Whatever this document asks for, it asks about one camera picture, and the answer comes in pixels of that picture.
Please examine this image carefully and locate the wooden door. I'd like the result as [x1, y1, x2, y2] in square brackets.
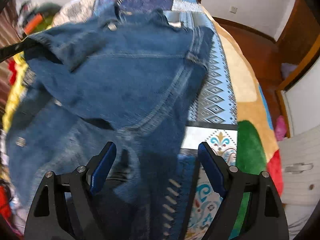
[276, 0, 319, 90]

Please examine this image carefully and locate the clothes pile with orange box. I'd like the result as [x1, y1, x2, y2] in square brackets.
[17, 0, 61, 36]

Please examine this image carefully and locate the red garment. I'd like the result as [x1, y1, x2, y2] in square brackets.
[8, 60, 17, 86]

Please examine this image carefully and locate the white wall socket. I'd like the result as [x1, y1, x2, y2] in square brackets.
[229, 6, 238, 14]

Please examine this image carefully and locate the white cabinet with handle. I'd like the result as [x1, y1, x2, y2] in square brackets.
[279, 61, 319, 239]

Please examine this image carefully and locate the blue denim jacket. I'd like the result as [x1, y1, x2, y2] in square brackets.
[6, 7, 214, 239]

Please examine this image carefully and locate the striped pink curtain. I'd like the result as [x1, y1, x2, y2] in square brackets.
[0, 0, 22, 117]

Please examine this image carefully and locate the pink slipper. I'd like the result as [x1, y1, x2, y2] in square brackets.
[274, 115, 287, 141]

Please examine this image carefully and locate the blue patchwork bed sheet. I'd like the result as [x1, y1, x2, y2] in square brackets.
[53, 0, 238, 239]

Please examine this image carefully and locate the tan multicolour plush blanket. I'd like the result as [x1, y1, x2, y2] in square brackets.
[199, 6, 284, 240]

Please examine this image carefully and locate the yellow cartoon garment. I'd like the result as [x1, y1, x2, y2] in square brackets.
[2, 52, 28, 133]

